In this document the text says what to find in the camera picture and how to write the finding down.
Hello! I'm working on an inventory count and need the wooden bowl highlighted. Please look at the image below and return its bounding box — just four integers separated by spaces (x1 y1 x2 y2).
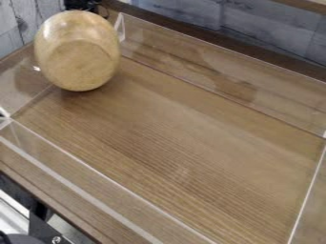
33 10 121 92

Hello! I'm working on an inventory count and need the clear acrylic corner bracket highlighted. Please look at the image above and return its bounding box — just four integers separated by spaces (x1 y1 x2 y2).
114 13 125 42

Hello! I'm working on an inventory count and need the black metal table bracket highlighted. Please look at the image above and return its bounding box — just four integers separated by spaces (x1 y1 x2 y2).
28 213 69 244

